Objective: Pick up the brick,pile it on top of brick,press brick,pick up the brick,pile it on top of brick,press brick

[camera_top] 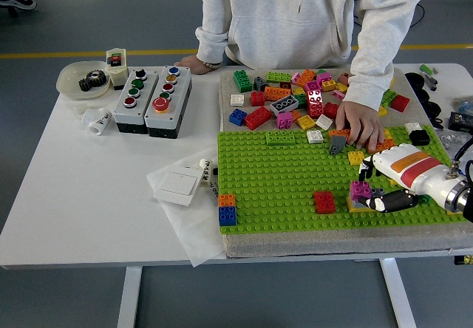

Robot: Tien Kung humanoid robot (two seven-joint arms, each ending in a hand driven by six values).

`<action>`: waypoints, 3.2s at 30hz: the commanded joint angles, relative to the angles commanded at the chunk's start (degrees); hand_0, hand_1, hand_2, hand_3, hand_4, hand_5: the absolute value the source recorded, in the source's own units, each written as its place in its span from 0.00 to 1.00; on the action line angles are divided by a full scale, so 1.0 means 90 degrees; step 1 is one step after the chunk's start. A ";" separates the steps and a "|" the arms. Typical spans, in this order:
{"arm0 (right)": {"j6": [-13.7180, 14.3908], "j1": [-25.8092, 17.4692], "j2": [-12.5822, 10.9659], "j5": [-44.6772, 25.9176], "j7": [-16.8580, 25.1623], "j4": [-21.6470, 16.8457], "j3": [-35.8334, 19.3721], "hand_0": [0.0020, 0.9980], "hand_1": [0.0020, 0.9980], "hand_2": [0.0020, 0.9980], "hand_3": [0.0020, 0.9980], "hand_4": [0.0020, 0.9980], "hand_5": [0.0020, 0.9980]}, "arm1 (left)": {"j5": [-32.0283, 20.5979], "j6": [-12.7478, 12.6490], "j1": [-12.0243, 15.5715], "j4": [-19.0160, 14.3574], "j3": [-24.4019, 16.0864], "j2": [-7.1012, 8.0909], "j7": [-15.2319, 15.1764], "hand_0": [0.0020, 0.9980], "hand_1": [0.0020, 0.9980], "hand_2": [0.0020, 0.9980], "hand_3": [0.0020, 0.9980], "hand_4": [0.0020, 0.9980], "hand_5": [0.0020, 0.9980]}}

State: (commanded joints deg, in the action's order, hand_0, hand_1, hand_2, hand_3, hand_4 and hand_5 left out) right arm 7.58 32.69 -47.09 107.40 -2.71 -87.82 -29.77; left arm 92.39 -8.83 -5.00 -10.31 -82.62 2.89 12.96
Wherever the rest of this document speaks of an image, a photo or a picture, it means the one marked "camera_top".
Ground black printed box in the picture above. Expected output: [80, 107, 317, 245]
[448, 112, 473, 133]

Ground grey emergency-stop control box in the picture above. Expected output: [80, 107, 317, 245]
[143, 65, 193, 140]

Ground cream switch box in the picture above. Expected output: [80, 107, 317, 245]
[105, 48, 129, 91]

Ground black brick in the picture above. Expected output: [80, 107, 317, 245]
[409, 129, 432, 147]

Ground yellow curved brick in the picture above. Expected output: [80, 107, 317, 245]
[346, 197, 384, 213]

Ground black floor cable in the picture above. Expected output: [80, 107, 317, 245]
[353, 0, 473, 30]

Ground white pipe tee fitting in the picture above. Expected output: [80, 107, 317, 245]
[81, 106, 113, 137]

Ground white plastic bowl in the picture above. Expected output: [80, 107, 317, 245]
[55, 61, 112, 100]

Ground dark grey slope brick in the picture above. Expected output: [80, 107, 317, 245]
[328, 135, 347, 155]

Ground grey four-button control box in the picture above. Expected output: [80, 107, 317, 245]
[112, 67, 160, 135]

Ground green studded baseplate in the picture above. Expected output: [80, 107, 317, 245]
[217, 125, 473, 235]

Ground grey brick with dark studs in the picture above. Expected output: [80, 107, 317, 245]
[268, 95, 299, 117]

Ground red tall brick white dots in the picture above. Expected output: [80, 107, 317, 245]
[306, 89, 325, 119]

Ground white table leg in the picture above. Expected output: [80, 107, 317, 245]
[116, 267, 143, 328]
[378, 257, 417, 328]

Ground red long brick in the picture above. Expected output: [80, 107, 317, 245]
[243, 106, 273, 131]

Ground white flat brick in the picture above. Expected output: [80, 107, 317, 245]
[315, 113, 334, 131]

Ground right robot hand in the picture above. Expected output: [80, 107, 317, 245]
[358, 145, 463, 213]

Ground lime green long brick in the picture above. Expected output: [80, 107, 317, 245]
[265, 130, 298, 146]
[265, 71, 293, 84]

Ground blue brick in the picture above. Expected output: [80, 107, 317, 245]
[229, 109, 248, 127]
[218, 205, 237, 227]

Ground orange long brick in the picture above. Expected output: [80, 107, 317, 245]
[365, 137, 397, 154]
[263, 86, 293, 102]

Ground person's left hand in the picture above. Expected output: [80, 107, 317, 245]
[334, 100, 386, 151]

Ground light grey long brick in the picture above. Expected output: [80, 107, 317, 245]
[349, 187, 387, 210]

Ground clear plastic bag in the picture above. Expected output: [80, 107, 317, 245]
[439, 128, 473, 155]

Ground person's right hand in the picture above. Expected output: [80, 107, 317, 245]
[173, 54, 225, 75]

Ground white printed tube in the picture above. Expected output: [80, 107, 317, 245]
[198, 157, 212, 188]

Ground white wall switch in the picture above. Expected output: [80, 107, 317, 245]
[153, 167, 203, 207]

